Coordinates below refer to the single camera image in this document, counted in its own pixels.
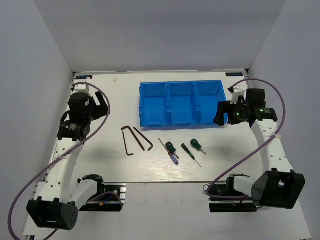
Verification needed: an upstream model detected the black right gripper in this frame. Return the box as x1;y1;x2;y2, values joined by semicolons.
213;98;250;126

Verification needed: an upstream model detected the green stubby screwdriver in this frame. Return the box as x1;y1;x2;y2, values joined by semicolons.
165;141;179;159
190;138;206;155

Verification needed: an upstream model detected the black green precision screwdriver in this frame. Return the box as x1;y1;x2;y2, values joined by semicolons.
181;143;202;167

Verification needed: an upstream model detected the long dark red hex key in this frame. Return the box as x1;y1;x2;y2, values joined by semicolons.
133;126;154;152

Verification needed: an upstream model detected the short dark red hex key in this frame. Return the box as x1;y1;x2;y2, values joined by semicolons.
121;125;146;151

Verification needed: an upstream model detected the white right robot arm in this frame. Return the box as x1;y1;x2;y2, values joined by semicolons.
206;85;306;209

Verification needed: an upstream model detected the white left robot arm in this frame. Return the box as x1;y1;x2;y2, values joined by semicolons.
26;89;109;231

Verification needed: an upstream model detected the left blue corner label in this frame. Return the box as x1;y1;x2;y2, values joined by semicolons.
75;75;93;80

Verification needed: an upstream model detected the blue corner label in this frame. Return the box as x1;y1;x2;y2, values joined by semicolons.
75;75;93;80
225;72;244;77

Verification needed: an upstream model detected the right blue corner label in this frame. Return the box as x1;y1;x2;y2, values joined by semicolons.
225;72;244;77

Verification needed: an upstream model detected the blue three-compartment plastic bin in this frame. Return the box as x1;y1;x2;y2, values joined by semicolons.
138;80;227;128

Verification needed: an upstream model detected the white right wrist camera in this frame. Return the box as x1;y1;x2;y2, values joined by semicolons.
228;85;245;105

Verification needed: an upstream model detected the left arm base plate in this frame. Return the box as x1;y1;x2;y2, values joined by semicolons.
79;183;127;213

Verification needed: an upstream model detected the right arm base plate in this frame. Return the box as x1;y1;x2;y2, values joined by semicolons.
209;174;260;213

